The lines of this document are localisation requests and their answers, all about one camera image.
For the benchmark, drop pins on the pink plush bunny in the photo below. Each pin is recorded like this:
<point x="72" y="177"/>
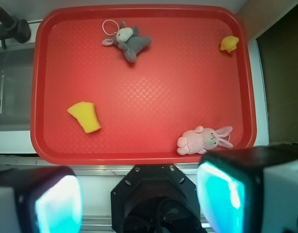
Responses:
<point x="200" y="140"/>

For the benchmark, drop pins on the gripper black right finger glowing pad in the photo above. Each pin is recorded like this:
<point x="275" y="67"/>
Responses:
<point x="251" y="190"/>

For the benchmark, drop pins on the yellow rubber duck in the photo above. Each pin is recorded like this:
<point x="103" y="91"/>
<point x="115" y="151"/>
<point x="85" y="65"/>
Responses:
<point x="229" y="44"/>

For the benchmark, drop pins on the red plastic tray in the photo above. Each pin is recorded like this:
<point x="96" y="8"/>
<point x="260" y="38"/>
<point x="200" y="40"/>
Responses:
<point x="180" y="81"/>

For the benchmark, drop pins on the grey plush bunny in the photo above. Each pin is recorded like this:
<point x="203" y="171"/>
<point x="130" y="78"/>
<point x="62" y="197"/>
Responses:
<point x="126" y="39"/>

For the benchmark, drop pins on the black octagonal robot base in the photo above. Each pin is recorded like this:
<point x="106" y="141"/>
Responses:
<point x="155" y="199"/>

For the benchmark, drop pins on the yellow sponge piece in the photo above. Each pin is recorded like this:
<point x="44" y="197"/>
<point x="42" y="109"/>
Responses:
<point x="85" y="113"/>

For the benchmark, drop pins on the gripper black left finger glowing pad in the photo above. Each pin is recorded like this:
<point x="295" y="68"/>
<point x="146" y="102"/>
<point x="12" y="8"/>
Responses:
<point x="40" y="200"/>

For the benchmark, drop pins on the black faucet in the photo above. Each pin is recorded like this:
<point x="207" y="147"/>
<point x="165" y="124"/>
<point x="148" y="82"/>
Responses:
<point x="13" y="28"/>

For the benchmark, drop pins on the metal sink basin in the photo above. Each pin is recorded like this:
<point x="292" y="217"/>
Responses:
<point x="16" y="73"/>

